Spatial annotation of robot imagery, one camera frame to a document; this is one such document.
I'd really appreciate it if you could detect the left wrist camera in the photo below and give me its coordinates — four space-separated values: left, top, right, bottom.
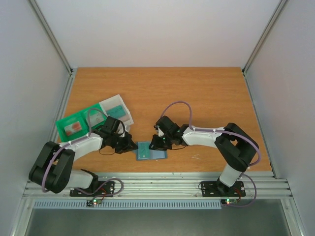
116 122 126 137

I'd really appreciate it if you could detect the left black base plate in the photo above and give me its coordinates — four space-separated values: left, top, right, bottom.
69 181 115 197

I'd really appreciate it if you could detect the left small circuit board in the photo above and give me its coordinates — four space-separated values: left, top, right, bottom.
86 199 102 207

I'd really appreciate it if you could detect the right small circuit board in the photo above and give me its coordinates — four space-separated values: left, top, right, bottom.
221 198 239 205

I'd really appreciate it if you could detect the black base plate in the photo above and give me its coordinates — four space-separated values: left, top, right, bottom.
69 181 115 197
198 181 246 197

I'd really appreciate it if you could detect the aluminium frame post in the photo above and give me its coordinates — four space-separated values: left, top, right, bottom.
242 0 288 77
28 0 73 75

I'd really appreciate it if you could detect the red white card in bin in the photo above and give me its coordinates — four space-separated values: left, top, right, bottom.
64 121 82 136

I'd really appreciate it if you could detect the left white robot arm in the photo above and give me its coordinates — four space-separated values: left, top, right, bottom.
29 117 138 196

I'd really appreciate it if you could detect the right aluminium frame post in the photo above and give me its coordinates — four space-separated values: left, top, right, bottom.
242 0 288 77

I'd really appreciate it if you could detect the green two-compartment bin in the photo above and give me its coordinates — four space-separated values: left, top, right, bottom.
56 104 107 142

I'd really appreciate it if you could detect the grey slotted cable duct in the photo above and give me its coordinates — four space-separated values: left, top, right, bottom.
33 199 221 210

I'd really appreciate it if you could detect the silver card in green bin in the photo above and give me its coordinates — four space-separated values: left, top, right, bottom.
84 110 106 127

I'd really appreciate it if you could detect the aluminium front rail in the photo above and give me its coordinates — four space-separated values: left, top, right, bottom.
22 172 293 200

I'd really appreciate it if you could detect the white plastic bin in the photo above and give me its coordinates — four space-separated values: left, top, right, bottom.
99 94 134 132

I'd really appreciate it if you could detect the aluminium side rail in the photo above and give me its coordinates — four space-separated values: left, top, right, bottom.
48 69 77 142
243 72 279 179

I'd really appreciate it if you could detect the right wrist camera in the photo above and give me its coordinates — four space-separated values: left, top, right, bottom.
157 127 164 137

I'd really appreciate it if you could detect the left aluminium frame post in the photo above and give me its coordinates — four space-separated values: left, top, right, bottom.
28 0 73 75

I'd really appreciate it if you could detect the small circuit board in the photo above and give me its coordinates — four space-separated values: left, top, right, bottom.
221 198 239 205
86 199 102 207

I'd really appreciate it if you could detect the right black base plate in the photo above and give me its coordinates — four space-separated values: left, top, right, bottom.
198 181 246 197

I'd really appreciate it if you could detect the left aluminium side rail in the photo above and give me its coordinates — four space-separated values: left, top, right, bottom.
48 69 77 142

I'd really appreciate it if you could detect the teal vip card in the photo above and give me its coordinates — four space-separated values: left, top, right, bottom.
106 105 126 121
137 141 151 160

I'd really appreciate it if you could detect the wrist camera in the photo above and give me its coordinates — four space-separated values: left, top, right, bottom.
157 127 164 137
116 122 126 137

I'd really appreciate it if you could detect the right aluminium side rail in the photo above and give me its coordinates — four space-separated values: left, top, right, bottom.
243 72 279 179

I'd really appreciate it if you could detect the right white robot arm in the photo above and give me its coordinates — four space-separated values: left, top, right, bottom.
149 116 260 195

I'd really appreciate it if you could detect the teal leather card holder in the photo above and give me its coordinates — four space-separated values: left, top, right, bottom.
133 142 168 161

